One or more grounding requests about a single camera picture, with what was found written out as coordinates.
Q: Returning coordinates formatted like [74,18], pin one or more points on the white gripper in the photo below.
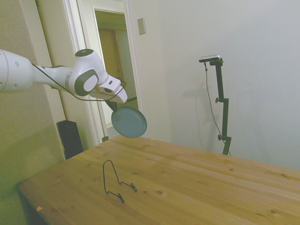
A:
[114,89]

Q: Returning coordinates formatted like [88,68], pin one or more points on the blue round plate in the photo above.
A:
[129,122]

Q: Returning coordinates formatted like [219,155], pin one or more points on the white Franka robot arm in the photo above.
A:
[16,72]

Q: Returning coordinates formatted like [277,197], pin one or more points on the brass door hinge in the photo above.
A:
[104,139]

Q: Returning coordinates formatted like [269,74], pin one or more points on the black tower box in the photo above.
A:
[70,138]

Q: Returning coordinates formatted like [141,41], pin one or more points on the brown wooden hallway door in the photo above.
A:
[109,47]

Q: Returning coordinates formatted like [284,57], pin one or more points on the white open door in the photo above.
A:
[90,28]

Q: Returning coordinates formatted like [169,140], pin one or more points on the white closet door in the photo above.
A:
[54,42]

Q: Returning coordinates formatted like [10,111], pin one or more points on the small orange scrap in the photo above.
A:
[39,208]

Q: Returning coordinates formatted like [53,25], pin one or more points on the beige wall switch plate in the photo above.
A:
[141,26]

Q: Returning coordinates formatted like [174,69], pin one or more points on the white door frame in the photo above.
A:
[70,23]

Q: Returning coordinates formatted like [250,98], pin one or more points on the silver exterior camera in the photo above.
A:
[209,57]

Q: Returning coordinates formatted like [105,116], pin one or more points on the black camera stand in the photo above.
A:
[225,117]

